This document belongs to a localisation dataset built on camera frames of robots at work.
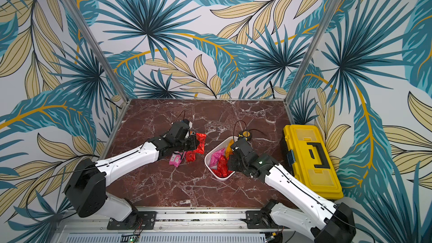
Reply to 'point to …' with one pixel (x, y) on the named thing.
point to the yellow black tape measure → (245, 133)
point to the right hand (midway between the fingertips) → (230, 162)
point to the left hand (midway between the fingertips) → (199, 144)
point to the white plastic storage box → (221, 145)
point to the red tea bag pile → (223, 170)
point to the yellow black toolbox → (308, 158)
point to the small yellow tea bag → (229, 149)
